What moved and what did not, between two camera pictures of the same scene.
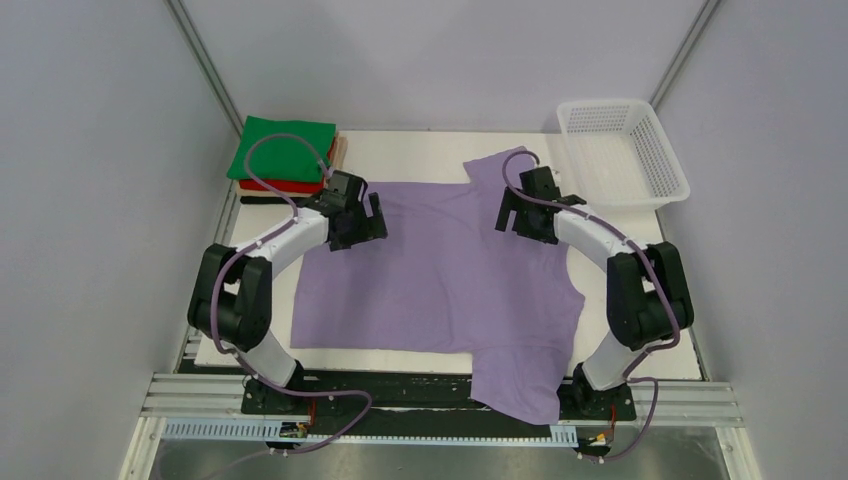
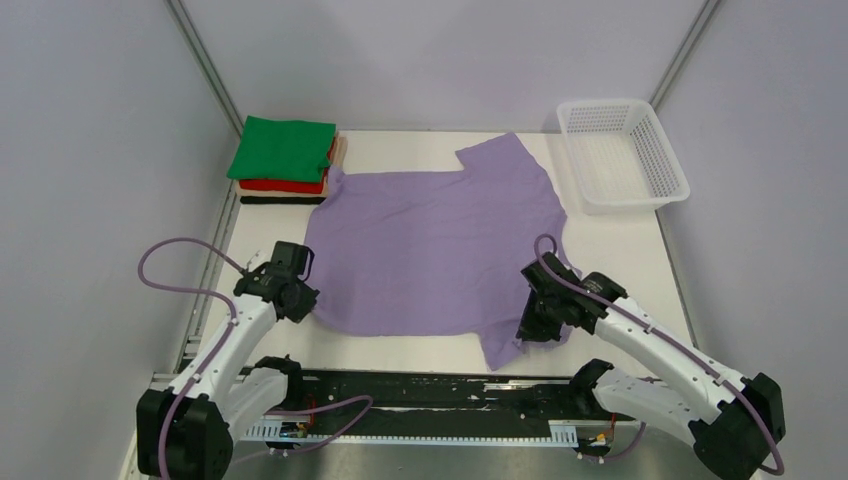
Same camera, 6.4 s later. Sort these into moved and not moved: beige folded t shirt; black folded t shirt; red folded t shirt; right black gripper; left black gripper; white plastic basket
Moved: left black gripper; right black gripper
Not moved: white plastic basket; black folded t shirt; beige folded t shirt; red folded t shirt
